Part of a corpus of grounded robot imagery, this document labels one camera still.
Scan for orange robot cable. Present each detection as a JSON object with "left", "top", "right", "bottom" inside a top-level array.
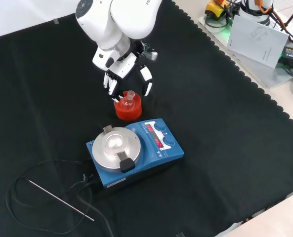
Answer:
[{"left": 254, "top": 0, "right": 289, "bottom": 33}]

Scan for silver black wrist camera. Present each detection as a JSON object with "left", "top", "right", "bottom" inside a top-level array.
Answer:
[{"left": 142, "top": 48, "right": 159, "bottom": 61}]

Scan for black tripod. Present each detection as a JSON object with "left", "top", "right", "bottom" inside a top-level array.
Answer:
[{"left": 281, "top": 0, "right": 293, "bottom": 50}]

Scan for black heater cable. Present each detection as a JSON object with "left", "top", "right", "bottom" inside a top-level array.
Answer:
[{"left": 5, "top": 159, "right": 115, "bottom": 237}]

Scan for blue heater with steel top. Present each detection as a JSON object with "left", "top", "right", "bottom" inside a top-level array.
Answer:
[{"left": 85, "top": 118, "right": 185, "bottom": 196}]

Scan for red round flask stand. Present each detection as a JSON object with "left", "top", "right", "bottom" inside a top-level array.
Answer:
[{"left": 114, "top": 91, "right": 143, "bottom": 121}]

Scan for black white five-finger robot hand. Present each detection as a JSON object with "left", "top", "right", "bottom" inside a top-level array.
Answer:
[{"left": 91, "top": 40, "right": 154, "bottom": 103}]

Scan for grey metal base plate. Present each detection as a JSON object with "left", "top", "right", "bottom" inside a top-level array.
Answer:
[{"left": 198, "top": 13, "right": 293, "bottom": 88}]

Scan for clear glass round-bottom flask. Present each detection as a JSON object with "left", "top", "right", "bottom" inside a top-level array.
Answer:
[{"left": 121, "top": 90, "right": 135, "bottom": 109}]

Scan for pale printed board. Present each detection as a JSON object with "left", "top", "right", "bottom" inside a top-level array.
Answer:
[{"left": 226, "top": 15, "right": 290, "bottom": 69}]

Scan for yellow stop button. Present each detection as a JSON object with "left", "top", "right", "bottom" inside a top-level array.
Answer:
[{"left": 205, "top": 0, "right": 232, "bottom": 18}]

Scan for black stop button cable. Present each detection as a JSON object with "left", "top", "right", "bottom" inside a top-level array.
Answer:
[{"left": 205, "top": 13, "right": 233, "bottom": 29}]

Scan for thin steel probe rod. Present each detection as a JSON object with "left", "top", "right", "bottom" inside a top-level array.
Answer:
[{"left": 28, "top": 179, "right": 95, "bottom": 222}]

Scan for black bench cloth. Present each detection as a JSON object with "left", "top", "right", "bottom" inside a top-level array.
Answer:
[{"left": 0, "top": 0, "right": 293, "bottom": 237}]

